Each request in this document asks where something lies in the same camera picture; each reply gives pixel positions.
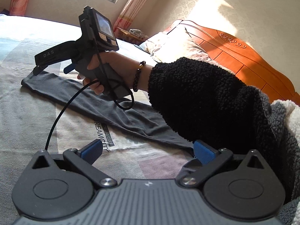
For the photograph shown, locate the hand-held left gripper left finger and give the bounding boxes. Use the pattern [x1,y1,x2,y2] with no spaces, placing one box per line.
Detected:
[31,139,118,188]

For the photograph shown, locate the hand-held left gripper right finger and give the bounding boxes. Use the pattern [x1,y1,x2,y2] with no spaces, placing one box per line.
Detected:
[180,140,266,188]

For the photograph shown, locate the dark grey pants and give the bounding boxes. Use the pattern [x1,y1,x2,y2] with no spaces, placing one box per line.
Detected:
[21,71,200,181]

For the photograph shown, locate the person's right forearm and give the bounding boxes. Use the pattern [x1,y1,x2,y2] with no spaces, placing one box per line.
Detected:
[134,57,280,155]

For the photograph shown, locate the person's right hand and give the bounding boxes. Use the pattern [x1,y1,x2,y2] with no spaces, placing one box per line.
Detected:
[77,51,141,96]

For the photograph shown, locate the wooden nightstand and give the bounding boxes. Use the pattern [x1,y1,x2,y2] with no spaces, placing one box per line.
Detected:
[116,27,146,45]

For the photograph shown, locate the grey patterned cloth bundle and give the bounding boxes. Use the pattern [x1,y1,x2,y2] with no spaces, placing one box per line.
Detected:
[129,29,149,39]

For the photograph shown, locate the bed with patchwork sheet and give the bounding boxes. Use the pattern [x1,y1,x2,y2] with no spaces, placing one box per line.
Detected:
[0,14,195,216]

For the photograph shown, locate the small beige pillow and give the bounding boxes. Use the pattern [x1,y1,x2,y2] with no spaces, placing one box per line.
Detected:
[139,31,168,54]

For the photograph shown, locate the large beige printed pillow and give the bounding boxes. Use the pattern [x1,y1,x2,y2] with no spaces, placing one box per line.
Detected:
[155,26,232,75]

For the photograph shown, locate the wooden headboard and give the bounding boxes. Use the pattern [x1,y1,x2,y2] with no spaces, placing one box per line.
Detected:
[163,19,300,106]

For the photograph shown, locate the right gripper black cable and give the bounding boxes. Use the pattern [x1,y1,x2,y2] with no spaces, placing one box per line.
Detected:
[44,35,135,151]

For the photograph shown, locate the dark bead bracelet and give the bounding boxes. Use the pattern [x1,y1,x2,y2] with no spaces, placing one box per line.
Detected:
[132,61,146,92]

